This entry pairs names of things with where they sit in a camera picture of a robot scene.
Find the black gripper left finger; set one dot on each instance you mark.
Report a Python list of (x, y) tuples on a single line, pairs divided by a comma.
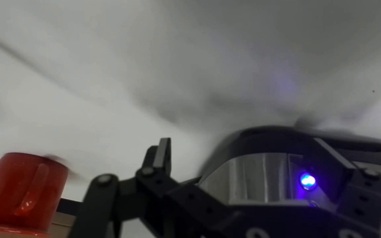
[(158, 159)]

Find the red bowl of dark beans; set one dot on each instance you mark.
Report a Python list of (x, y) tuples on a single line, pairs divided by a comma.
[(31, 189)]

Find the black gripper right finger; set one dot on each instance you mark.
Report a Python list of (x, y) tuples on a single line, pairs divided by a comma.
[(334, 170)]

